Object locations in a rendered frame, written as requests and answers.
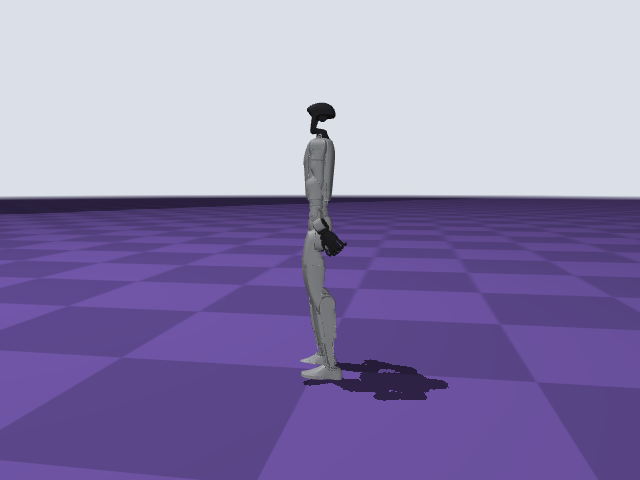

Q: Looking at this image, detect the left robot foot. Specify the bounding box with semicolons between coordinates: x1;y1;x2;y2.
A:
301;365;342;380

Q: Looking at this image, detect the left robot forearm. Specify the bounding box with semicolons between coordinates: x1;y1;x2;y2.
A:
306;178;325;232

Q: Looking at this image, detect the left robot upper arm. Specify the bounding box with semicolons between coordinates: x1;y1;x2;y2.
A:
306;139;327;189

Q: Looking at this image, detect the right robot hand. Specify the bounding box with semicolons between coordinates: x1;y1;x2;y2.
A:
321;244;342;256

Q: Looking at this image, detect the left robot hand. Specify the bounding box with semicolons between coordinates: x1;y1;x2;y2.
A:
313;218;347;253

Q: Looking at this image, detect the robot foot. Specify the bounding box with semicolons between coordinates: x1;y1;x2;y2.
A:
301;365;342;380
300;352;337;365

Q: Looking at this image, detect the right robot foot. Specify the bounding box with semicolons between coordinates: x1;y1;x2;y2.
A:
300;352;337;365

